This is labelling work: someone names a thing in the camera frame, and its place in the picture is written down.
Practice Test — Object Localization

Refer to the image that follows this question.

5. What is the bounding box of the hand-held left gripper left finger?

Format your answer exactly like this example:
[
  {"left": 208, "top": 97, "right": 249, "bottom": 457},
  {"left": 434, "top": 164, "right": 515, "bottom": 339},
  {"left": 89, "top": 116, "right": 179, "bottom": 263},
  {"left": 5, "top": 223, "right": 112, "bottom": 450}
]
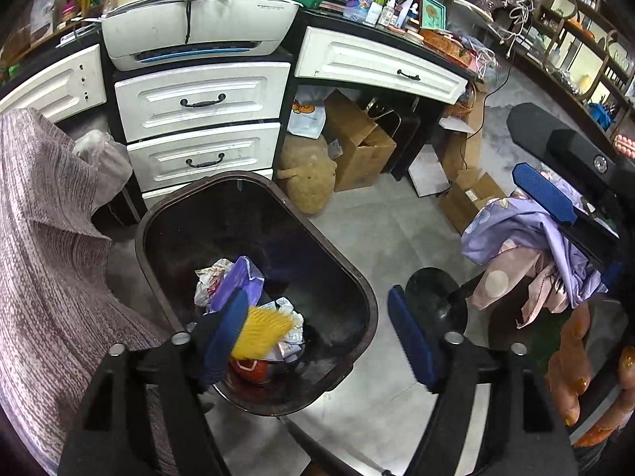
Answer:
[{"left": 57, "top": 288, "right": 251, "bottom": 476}]

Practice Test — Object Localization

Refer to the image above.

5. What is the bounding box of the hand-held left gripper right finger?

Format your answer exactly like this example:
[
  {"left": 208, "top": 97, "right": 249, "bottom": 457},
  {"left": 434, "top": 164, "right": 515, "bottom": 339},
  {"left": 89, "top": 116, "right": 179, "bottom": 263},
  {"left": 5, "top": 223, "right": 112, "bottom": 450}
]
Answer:
[{"left": 387, "top": 285, "right": 581, "bottom": 476}]

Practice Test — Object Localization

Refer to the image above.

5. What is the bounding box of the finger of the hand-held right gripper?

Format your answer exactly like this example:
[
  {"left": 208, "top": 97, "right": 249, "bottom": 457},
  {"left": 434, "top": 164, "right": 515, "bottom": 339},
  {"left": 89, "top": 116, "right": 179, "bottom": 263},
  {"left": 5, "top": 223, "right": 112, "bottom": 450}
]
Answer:
[
  {"left": 506, "top": 102, "right": 635, "bottom": 194},
  {"left": 512, "top": 163, "right": 626, "bottom": 271}
]

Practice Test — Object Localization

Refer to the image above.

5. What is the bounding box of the red and white wrapper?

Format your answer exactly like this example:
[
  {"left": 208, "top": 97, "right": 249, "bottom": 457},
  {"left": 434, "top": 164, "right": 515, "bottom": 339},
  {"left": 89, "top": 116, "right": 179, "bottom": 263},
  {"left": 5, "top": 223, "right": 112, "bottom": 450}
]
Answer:
[{"left": 229, "top": 357, "right": 273, "bottom": 385}]

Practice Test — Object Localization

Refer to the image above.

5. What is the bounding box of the white paper bag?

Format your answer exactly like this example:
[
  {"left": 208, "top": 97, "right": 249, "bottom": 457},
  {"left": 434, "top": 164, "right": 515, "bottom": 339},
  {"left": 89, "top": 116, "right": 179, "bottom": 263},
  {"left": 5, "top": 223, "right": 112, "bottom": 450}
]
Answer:
[{"left": 193, "top": 258, "right": 234, "bottom": 308}]

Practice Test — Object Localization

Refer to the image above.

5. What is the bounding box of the purple packet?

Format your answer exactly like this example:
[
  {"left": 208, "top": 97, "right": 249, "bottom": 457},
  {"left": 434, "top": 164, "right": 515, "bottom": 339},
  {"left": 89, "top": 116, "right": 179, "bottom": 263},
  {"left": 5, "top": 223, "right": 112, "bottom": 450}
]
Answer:
[{"left": 207, "top": 256, "right": 264, "bottom": 313}]

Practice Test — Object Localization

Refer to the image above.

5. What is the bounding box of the white tissue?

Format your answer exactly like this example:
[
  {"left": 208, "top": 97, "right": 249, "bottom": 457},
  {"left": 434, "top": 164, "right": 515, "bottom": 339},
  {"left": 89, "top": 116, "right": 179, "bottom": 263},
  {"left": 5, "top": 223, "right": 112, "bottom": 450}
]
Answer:
[{"left": 270, "top": 297, "right": 306, "bottom": 329}]

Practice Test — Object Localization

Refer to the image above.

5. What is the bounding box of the dark brown trash bin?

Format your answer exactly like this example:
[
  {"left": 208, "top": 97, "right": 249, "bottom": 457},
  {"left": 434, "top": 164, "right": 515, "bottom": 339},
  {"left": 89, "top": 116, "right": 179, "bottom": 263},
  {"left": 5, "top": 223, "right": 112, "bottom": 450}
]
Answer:
[{"left": 135, "top": 171, "right": 380, "bottom": 417}]

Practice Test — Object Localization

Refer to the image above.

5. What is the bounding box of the person's right hand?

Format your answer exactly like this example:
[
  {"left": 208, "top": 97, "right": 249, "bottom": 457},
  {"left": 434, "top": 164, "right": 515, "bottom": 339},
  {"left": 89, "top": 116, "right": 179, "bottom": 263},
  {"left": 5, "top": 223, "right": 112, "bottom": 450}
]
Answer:
[{"left": 548, "top": 300, "right": 635, "bottom": 449}]

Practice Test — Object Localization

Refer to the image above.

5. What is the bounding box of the purple floral cloth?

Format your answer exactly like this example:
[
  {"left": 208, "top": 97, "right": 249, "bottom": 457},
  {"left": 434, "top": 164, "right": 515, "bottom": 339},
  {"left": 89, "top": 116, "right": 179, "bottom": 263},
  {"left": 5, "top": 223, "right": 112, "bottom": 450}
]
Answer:
[{"left": 461, "top": 178, "right": 608, "bottom": 308}]

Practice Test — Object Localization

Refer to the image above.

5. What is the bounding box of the black round stool base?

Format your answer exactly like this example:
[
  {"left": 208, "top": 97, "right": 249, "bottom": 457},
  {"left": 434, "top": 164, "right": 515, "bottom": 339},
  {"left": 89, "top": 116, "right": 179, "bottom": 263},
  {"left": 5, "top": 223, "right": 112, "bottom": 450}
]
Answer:
[{"left": 404, "top": 267, "right": 470, "bottom": 343}]

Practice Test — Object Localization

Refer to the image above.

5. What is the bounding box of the small cardboard box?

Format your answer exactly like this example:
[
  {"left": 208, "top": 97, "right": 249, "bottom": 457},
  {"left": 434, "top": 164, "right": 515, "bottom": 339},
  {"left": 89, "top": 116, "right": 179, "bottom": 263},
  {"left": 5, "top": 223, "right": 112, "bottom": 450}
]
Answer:
[{"left": 439, "top": 169, "right": 507, "bottom": 234}]

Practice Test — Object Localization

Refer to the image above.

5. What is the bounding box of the pink dotted cloth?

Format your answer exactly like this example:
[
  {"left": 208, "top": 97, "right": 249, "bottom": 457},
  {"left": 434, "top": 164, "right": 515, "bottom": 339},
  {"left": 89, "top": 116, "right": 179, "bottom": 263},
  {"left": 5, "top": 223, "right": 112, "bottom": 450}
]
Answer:
[{"left": 469, "top": 240, "right": 571, "bottom": 329}]

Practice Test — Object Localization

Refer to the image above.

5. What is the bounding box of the white flat carton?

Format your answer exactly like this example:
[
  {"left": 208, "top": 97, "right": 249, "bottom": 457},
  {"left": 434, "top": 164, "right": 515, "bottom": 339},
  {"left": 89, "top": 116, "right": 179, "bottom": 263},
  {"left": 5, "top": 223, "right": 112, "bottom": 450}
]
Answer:
[{"left": 408, "top": 145, "right": 452, "bottom": 198}]

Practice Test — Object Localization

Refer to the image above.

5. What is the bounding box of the black metal rod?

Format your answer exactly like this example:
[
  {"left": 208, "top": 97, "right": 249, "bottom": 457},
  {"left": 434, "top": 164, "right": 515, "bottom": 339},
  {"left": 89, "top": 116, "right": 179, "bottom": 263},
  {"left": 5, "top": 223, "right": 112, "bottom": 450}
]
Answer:
[{"left": 280, "top": 416, "right": 398, "bottom": 476}]

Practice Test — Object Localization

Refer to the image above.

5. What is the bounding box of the burlap sack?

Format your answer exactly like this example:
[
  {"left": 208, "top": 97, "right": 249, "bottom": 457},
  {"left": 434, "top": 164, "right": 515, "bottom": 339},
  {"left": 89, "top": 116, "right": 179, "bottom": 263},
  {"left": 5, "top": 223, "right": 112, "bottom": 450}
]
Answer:
[{"left": 277, "top": 134, "right": 338, "bottom": 216}]

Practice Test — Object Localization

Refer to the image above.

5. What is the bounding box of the framed flower picture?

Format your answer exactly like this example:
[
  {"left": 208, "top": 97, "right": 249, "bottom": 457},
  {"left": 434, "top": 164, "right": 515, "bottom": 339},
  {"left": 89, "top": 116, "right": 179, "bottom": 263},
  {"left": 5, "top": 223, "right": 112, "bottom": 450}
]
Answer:
[{"left": 419, "top": 0, "right": 447, "bottom": 31}]

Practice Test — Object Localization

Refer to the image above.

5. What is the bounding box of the tall cardboard box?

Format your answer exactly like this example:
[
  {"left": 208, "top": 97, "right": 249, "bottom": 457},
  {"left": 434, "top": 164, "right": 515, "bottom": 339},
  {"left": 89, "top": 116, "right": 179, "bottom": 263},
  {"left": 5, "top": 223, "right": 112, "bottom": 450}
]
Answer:
[{"left": 323, "top": 90, "right": 398, "bottom": 193}]

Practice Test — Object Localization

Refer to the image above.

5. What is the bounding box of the purple grey striped tablecloth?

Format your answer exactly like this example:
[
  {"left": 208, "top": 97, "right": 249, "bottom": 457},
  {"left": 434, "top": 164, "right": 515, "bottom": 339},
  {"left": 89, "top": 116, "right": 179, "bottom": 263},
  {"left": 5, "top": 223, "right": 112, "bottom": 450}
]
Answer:
[{"left": 0, "top": 107, "right": 172, "bottom": 476}]

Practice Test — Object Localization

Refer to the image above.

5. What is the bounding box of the translucent plastic bag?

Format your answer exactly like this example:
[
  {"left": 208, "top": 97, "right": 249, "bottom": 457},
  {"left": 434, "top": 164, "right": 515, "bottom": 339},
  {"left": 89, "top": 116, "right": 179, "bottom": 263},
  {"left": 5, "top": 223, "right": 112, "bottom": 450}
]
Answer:
[{"left": 73, "top": 129, "right": 116, "bottom": 165}]

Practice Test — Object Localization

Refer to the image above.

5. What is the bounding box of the white printed bag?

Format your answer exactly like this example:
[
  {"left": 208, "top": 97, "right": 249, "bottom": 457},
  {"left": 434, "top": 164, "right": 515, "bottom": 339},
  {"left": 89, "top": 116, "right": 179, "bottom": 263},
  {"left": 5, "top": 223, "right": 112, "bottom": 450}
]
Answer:
[{"left": 288, "top": 86, "right": 328, "bottom": 140}]

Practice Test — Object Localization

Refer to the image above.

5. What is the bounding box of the wide white drawer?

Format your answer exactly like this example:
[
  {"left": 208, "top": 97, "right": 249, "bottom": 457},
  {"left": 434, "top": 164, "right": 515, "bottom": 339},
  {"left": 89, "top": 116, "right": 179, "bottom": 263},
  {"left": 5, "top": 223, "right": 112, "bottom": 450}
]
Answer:
[{"left": 295, "top": 26, "right": 470, "bottom": 105}]

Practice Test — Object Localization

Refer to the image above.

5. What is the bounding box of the white drawer front with holes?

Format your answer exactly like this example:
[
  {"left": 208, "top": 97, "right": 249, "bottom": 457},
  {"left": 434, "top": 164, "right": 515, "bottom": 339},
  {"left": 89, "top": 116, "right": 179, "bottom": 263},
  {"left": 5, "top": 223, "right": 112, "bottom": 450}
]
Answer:
[{"left": 0, "top": 44, "right": 107, "bottom": 125}]

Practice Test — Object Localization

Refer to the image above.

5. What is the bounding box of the white printer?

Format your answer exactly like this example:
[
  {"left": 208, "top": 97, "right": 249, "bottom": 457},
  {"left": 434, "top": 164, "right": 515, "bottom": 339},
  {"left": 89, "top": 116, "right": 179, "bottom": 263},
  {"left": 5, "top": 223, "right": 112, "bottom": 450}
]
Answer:
[{"left": 102, "top": 0, "right": 301, "bottom": 73}]

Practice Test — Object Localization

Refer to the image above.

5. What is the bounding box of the white cable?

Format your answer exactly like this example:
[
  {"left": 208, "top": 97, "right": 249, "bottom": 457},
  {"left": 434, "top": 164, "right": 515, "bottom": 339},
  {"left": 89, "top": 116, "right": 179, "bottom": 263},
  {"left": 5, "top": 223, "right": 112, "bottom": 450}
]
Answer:
[{"left": 491, "top": 0, "right": 539, "bottom": 55}]

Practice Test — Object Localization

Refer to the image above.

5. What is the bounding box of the white drawer with black handle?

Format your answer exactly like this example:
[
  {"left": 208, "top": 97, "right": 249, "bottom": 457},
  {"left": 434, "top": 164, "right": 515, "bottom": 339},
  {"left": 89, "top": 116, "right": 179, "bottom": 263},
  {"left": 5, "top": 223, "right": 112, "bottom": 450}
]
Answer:
[
  {"left": 114, "top": 62, "right": 291, "bottom": 142},
  {"left": 126, "top": 123, "right": 282, "bottom": 193}
]

